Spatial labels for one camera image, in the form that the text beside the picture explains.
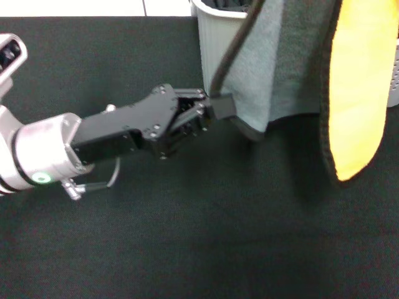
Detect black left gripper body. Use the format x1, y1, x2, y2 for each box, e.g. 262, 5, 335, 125
72, 83, 181, 165

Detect grey yellow towel black trim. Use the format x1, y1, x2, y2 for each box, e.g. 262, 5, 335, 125
209, 0, 399, 190

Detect grey perforated plastic storage box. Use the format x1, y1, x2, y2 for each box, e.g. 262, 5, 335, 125
190, 0, 399, 108

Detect black crumpled clothes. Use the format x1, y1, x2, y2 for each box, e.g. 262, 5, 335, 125
202, 0, 252, 12

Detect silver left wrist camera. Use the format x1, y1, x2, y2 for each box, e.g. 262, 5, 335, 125
0, 33, 29, 97

